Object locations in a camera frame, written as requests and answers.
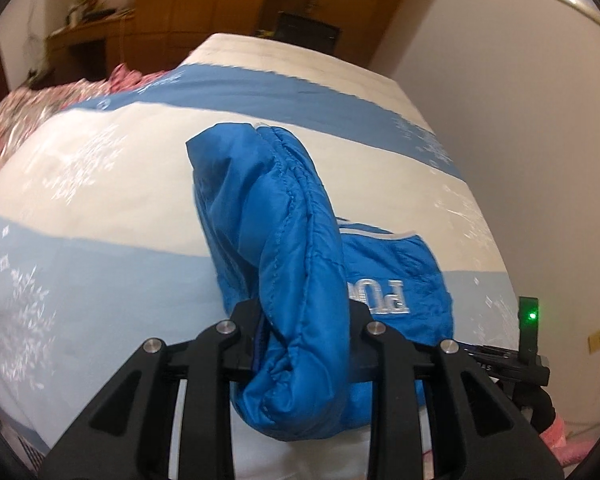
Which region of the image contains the blue puffer jacket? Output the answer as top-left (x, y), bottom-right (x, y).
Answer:
top-left (186, 122), bottom-right (454, 441)

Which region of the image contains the pink fuzzy sleeve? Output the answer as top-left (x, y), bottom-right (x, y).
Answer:
top-left (540, 415), bottom-right (595, 468)

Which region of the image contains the blue and white bedsheet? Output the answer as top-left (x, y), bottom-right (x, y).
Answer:
top-left (0, 34), bottom-right (518, 479)

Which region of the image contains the pink floral quilt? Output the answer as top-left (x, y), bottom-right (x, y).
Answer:
top-left (0, 63), bottom-right (166, 170)

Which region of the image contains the wooden desk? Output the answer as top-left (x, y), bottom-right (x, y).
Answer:
top-left (45, 12), bottom-right (135, 84)

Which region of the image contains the black television screen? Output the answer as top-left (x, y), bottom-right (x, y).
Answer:
top-left (272, 12), bottom-right (341, 55)

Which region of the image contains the yellow wall socket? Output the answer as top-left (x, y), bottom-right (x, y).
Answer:
top-left (588, 330), bottom-right (600, 354)

